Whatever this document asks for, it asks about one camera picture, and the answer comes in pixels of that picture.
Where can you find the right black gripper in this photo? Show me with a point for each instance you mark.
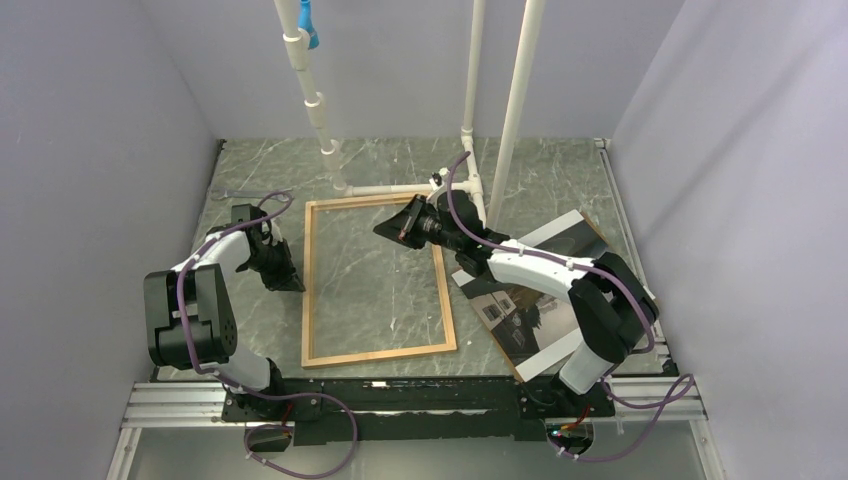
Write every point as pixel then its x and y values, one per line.
pixel 402 227

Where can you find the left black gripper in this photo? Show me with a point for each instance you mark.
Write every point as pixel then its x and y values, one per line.
pixel 285 279

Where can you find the wooden picture frame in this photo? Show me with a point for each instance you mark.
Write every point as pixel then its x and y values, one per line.
pixel 308 359

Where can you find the glossy photo board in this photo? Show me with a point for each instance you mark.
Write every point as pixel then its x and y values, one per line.
pixel 534 331

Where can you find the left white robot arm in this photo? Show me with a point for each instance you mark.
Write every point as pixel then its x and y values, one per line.
pixel 190 322

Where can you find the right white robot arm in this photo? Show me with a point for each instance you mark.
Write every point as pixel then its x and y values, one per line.
pixel 612 309

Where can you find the grey metal wrench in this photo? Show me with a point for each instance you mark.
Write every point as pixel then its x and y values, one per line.
pixel 217 193

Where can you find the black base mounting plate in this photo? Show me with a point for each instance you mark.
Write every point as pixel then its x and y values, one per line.
pixel 420 408

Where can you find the white PVC pipe stand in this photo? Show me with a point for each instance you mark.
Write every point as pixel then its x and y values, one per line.
pixel 298 43

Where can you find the blue nozzle on pipe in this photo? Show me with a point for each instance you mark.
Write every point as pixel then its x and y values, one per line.
pixel 305 22

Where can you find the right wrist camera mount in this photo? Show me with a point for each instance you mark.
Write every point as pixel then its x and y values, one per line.
pixel 438 181

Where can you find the aluminium rail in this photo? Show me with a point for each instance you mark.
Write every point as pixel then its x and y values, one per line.
pixel 196 404

